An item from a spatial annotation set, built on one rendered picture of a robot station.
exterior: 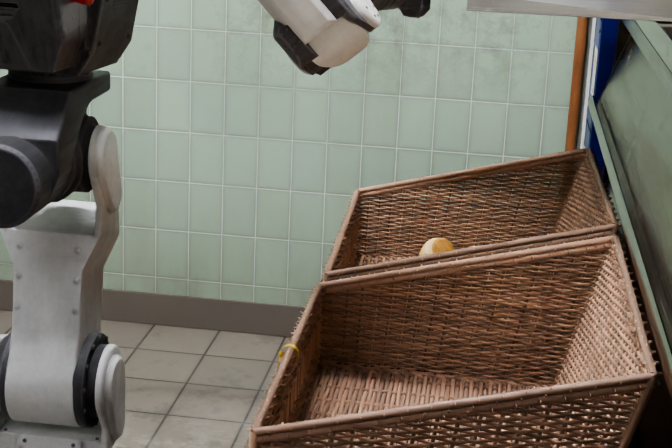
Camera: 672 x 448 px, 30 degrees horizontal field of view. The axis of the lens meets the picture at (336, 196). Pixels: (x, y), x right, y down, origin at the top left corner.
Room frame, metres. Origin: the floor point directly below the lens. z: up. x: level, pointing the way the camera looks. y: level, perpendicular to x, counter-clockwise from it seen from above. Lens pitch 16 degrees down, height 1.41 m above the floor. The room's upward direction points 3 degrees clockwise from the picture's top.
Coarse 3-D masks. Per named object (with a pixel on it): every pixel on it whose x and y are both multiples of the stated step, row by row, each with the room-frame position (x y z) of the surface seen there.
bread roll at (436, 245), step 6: (432, 240) 2.43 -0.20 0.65; (438, 240) 2.44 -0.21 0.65; (444, 240) 2.45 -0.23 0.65; (426, 246) 2.41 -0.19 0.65; (432, 246) 2.41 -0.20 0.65; (438, 246) 2.42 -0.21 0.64; (444, 246) 2.44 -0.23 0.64; (450, 246) 2.45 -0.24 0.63; (420, 252) 2.42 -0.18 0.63; (426, 252) 2.40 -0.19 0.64; (432, 252) 2.40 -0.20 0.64; (438, 252) 2.41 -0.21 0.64
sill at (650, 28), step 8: (640, 24) 2.12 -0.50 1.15; (648, 24) 2.00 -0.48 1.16; (656, 24) 1.90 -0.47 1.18; (664, 24) 1.88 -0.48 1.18; (648, 32) 1.99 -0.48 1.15; (656, 32) 1.89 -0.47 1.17; (664, 32) 1.80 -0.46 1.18; (656, 40) 1.88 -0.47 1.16; (664, 40) 1.78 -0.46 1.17; (656, 48) 1.86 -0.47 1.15; (664, 48) 1.77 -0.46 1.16; (664, 56) 1.76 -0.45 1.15
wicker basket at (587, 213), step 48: (384, 192) 2.50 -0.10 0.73; (432, 192) 2.49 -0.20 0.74; (480, 192) 2.48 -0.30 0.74; (528, 192) 2.47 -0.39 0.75; (576, 192) 2.40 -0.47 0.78; (336, 240) 2.18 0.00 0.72; (384, 240) 2.50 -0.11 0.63; (528, 240) 1.94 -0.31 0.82; (576, 240) 1.93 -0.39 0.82; (432, 288) 1.95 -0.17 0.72; (432, 336) 1.95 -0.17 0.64; (528, 336) 1.94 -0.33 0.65
